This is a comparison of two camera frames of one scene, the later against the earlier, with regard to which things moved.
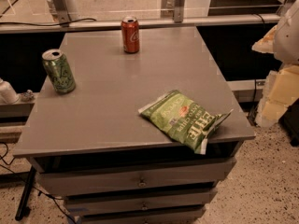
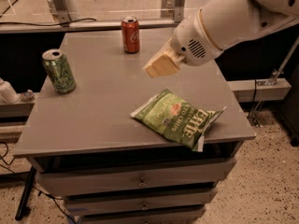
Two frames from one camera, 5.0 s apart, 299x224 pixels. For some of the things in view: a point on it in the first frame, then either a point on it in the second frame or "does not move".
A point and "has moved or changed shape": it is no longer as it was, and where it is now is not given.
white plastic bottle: x=7 y=95 does not move
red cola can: x=130 y=29 does not move
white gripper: x=288 y=37 → x=191 y=42
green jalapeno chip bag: x=185 y=119 has moved or changed shape
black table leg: x=24 y=200 does not move
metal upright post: x=173 y=4 does not move
